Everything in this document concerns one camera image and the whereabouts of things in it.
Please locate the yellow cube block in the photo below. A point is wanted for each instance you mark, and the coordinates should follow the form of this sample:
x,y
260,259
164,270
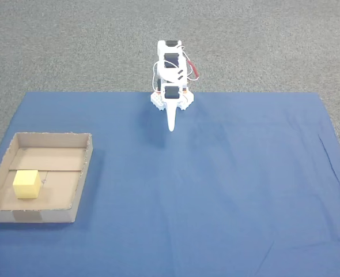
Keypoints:
x,y
26,184

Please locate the shallow cardboard box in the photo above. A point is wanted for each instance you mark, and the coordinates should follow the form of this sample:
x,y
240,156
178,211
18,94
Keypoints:
x,y
43,173

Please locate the blue table cloth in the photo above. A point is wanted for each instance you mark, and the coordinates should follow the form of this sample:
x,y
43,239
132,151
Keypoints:
x,y
201,187

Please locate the white perforated base plate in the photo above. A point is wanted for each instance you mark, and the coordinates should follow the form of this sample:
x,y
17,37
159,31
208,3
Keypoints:
x,y
158,101

